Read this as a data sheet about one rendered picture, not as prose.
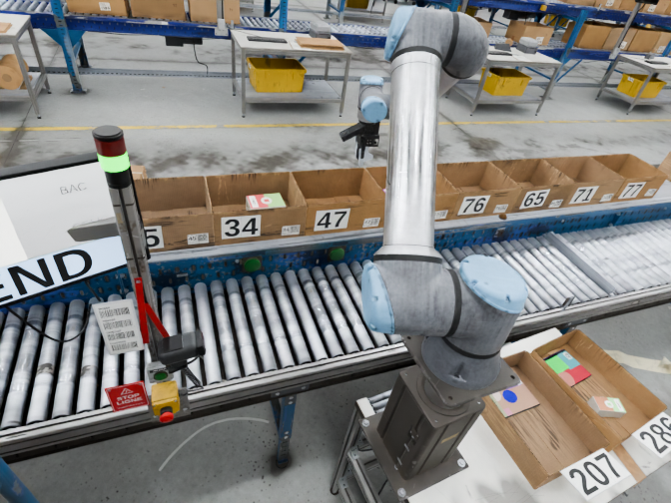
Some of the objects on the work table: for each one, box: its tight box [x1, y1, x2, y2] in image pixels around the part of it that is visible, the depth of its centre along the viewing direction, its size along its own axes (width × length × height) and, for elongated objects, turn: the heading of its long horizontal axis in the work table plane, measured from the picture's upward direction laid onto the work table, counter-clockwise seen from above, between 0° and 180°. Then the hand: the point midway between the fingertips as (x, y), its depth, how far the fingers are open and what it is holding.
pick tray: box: [530, 329, 668, 453], centre depth 154 cm, size 28×38×10 cm
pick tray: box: [480, 350, 610, 490], centre depth 141 cm, size 28×38×10 cm
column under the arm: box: [358, 365, 485, 502], centre depth 121 cm, size 26×26×33 cm
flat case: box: [543, 349, 592, 387], centre depth 162 cm, size 14×19×2 cm
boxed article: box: [588, 396, 626, 418], centre depth 150 cm, size 6×10×5 cm, turn 80°
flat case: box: [489, 375, 540, 418], centre depth 149 cm, size 14×19×2 cm
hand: (357, 161), depth 183 cm, fingers open, 5 cm apart
